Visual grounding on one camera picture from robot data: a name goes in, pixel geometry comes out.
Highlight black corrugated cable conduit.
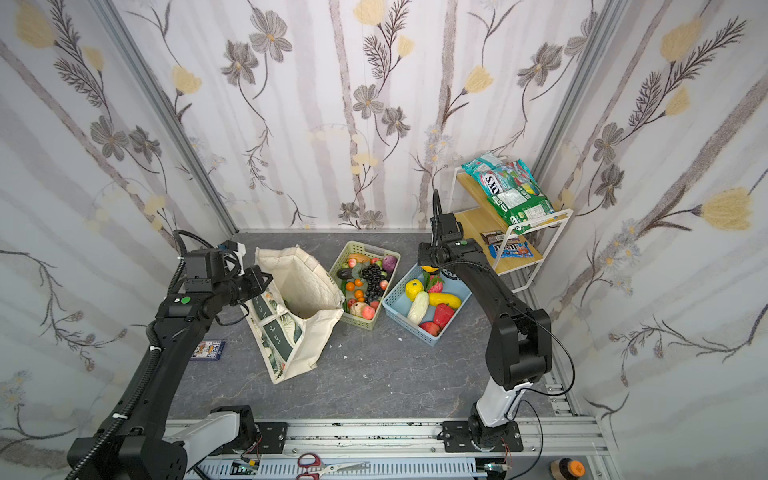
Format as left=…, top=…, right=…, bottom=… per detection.
left=64, top=347, right=163, bottom=480

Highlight yellow toy lemon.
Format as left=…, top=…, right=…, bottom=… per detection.
left=405, top=279, right=424, bottom=301

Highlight beige toy garlic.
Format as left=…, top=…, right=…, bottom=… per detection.
left=350, top=302, right=367, bottom=317

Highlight red handled scissors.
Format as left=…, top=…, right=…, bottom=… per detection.
left=296, top=453, right=369, bottom=480

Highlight white metal wooden shelf rack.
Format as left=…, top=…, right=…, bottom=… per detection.
left=444, top=167, right=574, bottom=293

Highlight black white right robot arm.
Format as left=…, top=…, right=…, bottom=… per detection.
left=418, top=213, right=553, bottom=449

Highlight blue playing cards box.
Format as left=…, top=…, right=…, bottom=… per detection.
left=190, top=340, right=226, bottom=361

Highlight black toy grapes bunch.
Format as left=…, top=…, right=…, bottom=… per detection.
left=360, top=263, right=389, bottom=303

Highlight light blue plastic basket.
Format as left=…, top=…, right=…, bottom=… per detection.
left=383, top=265, right=472, bottom=346

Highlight cream canvas grocery bag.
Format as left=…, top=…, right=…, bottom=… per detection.
left=247, top=246, right=344, bottom=384

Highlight green snack bag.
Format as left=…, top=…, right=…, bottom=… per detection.
left=462, top=153, right=555, bottom=233

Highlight pink toy peach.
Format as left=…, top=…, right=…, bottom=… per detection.
left=362, top=306, right=376, bottom=320

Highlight purple toy cabbage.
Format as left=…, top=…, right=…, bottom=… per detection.
left=382, top=255, right=398, bottom=273

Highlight pink red toy strawberry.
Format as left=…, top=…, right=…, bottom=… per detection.
left=425, top=275, right=444, bottom=293

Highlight brown candy bag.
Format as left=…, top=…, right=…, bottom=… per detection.
left=481, top=231, right=520, bottom=245

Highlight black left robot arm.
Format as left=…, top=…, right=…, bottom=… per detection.
left=67, top=266, right=273, bottom=479

